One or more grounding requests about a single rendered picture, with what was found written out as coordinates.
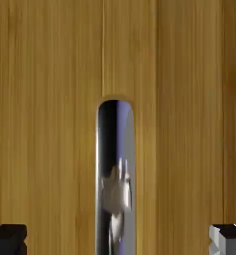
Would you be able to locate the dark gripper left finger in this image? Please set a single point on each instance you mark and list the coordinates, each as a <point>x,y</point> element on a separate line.
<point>6,239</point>

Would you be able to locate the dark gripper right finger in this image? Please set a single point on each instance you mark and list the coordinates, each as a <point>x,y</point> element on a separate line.
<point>229,241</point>

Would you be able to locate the light wood drawer front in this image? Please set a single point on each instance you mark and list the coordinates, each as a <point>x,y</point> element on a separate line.
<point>50,99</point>

